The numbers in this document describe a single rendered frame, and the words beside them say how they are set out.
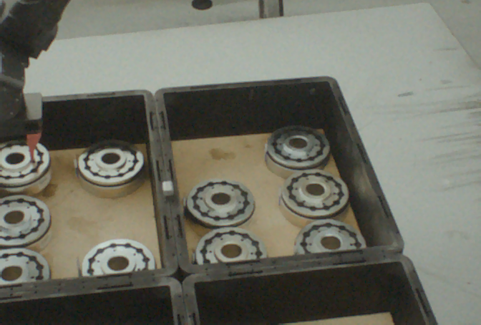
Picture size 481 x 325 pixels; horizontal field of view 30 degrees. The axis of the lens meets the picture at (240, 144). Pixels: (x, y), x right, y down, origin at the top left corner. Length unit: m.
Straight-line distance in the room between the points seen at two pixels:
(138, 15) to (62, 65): 1.50
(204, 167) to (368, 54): 0.64
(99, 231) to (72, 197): 0.09
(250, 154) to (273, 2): 0.79
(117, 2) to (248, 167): 2.10
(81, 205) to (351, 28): 0.88
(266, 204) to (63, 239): 0.31
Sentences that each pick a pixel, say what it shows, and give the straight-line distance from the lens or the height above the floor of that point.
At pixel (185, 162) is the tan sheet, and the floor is 0.83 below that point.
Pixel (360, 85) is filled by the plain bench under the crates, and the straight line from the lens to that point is 1.87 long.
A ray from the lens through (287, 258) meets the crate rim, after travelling 1.17.
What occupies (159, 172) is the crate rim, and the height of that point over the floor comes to 0.93.
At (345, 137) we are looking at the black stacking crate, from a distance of 1.40.
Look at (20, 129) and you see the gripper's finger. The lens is 1.32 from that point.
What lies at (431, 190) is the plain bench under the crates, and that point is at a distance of 1.65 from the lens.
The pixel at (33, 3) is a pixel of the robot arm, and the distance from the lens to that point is 1.19.
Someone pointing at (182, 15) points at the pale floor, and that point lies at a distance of 3.39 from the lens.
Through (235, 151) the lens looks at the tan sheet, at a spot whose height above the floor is 0.83.
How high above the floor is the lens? 1.78
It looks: 40 degrees down
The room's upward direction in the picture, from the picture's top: 2 degrees clockwise
